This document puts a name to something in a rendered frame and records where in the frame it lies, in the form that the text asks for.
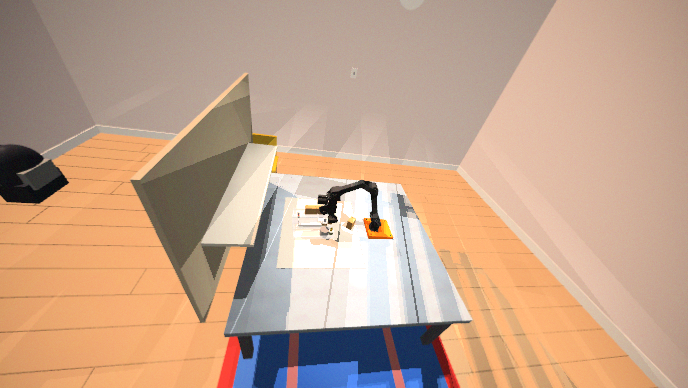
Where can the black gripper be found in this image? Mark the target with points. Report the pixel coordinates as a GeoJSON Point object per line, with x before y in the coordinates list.
{"type": "Point", "coordinates": [332, 218]}

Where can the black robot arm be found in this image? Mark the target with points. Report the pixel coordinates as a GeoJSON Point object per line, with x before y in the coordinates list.
{"type": "Point", "coordinates": [334, 194]}

